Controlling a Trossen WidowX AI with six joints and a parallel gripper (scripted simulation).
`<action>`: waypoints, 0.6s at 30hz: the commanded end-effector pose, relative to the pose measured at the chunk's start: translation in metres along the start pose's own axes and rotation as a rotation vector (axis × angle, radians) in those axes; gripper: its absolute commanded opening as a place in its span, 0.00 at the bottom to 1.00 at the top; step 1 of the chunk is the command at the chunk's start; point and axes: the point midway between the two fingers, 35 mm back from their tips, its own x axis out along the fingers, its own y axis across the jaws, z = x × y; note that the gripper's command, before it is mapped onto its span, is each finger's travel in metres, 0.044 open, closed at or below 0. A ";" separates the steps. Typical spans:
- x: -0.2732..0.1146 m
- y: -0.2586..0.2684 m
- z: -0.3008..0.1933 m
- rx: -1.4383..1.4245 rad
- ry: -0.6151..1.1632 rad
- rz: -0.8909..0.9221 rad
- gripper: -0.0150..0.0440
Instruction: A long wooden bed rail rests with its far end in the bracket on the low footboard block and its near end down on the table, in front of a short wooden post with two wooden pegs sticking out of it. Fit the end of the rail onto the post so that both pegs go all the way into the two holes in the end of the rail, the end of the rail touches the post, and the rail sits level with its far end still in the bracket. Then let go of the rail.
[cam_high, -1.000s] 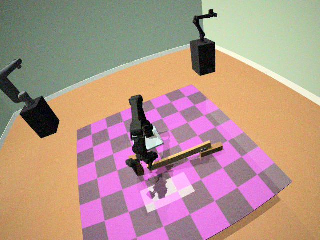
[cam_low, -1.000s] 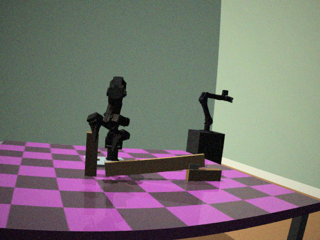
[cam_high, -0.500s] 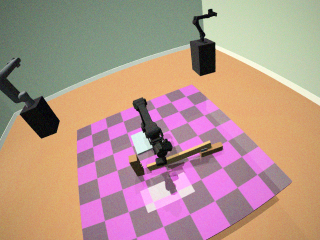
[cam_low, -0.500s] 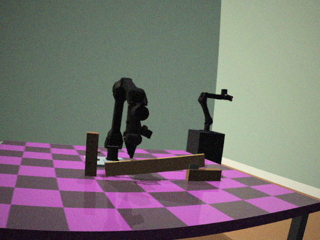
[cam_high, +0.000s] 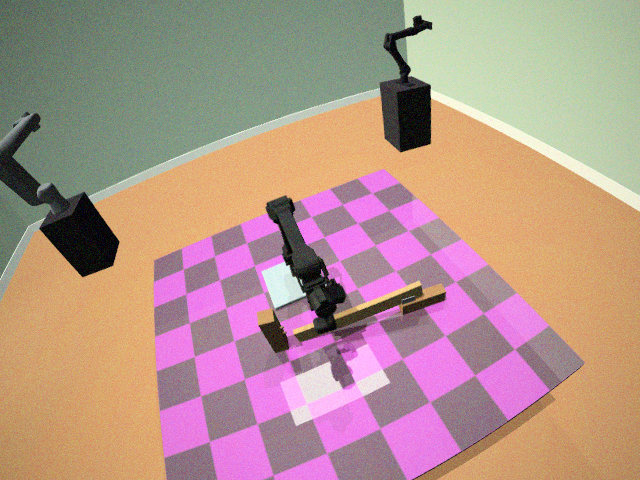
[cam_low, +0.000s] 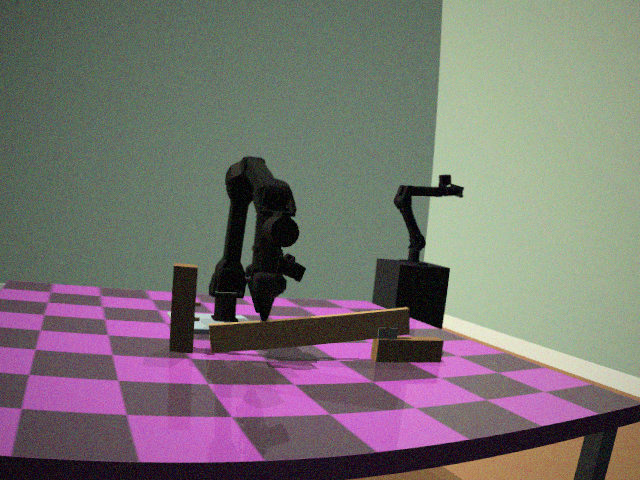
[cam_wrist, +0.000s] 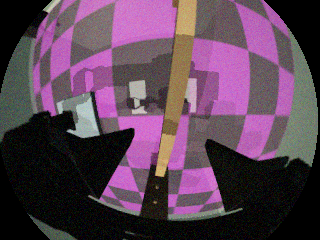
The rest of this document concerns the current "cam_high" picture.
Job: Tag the long brown wooden rail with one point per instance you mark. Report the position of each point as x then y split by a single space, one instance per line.
363 311

